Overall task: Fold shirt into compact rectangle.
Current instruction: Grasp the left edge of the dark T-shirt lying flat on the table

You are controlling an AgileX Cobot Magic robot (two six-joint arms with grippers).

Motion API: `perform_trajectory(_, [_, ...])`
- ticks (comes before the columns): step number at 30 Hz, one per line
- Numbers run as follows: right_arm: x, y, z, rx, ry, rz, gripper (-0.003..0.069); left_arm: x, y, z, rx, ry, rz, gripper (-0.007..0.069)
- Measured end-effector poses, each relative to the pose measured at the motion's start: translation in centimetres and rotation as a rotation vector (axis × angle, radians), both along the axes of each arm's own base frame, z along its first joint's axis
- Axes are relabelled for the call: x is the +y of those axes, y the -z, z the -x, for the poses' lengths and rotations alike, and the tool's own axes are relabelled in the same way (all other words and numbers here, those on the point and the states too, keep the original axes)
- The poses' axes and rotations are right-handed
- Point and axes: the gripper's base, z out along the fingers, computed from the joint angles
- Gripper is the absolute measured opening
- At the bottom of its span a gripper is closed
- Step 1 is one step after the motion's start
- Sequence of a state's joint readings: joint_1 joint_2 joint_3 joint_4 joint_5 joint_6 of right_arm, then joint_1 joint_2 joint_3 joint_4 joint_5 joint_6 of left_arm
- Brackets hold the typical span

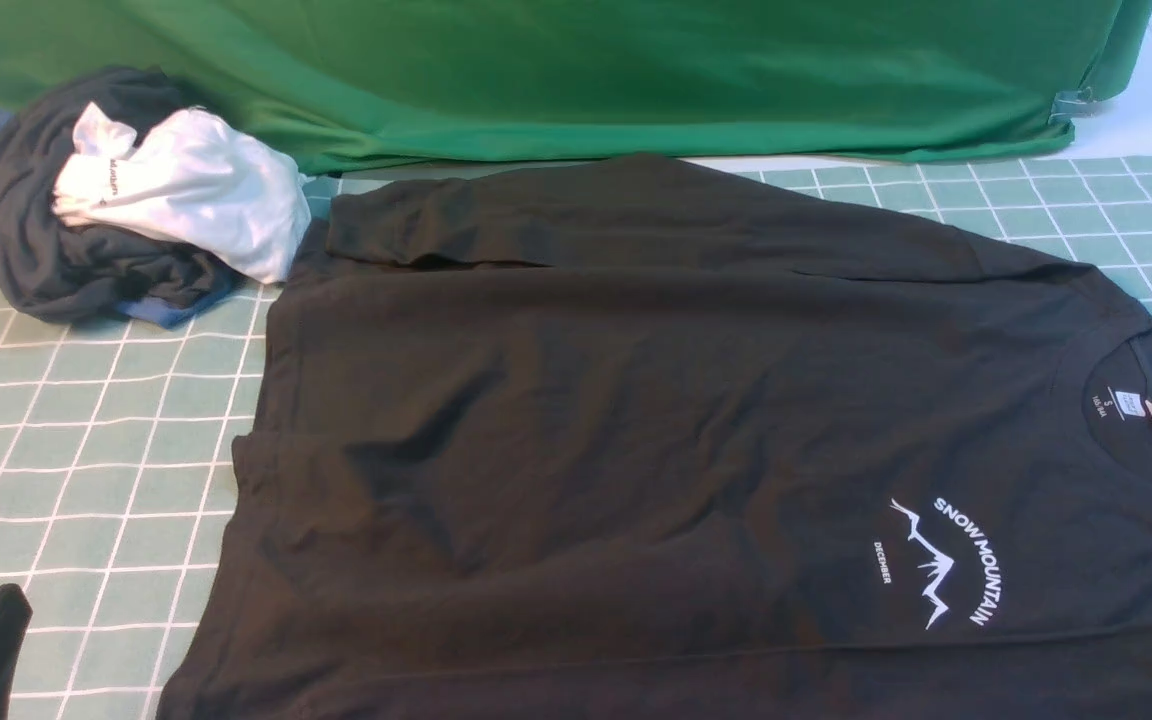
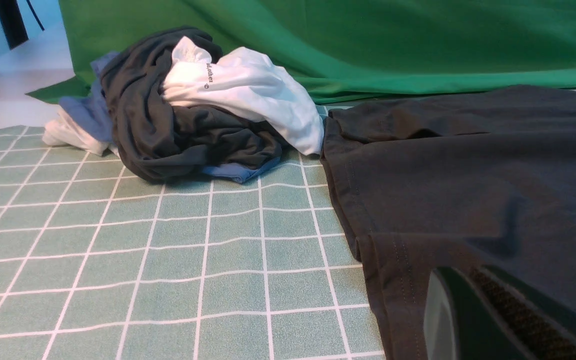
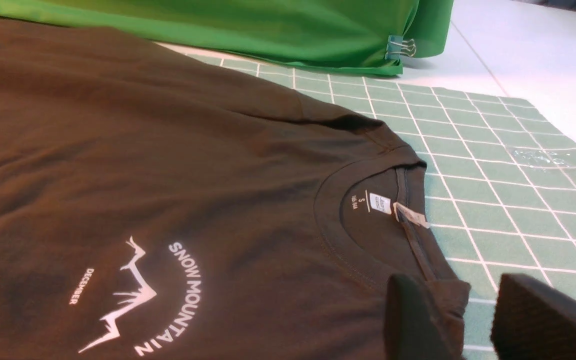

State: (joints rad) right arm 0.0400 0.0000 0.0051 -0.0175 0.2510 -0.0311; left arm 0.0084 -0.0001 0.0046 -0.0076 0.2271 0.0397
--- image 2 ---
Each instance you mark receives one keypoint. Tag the gray long sleeve shirt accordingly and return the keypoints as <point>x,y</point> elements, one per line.
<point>454,181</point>

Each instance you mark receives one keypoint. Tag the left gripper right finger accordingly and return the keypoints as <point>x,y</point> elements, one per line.
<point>541,325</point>

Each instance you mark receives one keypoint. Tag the green backdrop cloth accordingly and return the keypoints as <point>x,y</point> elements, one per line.
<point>343,50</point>

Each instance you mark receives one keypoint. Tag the green grid table mat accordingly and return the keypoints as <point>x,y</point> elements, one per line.
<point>97,264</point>

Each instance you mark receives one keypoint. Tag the blue crumpled shirt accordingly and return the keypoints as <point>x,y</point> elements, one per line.
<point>125,112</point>

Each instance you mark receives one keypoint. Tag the white crumpled shirt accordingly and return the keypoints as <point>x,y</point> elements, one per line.
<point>244,82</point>

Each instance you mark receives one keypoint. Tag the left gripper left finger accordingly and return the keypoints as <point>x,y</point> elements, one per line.
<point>459,325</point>

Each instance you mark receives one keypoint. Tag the dark gray crumpled shirt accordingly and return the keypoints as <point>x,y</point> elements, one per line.
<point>158,141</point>

